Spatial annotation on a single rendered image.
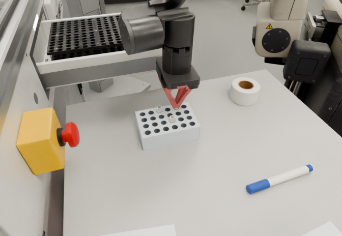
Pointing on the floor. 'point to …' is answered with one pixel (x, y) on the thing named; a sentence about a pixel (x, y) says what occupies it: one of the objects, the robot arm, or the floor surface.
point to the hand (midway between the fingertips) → (175, 103)
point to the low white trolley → (203, 166)
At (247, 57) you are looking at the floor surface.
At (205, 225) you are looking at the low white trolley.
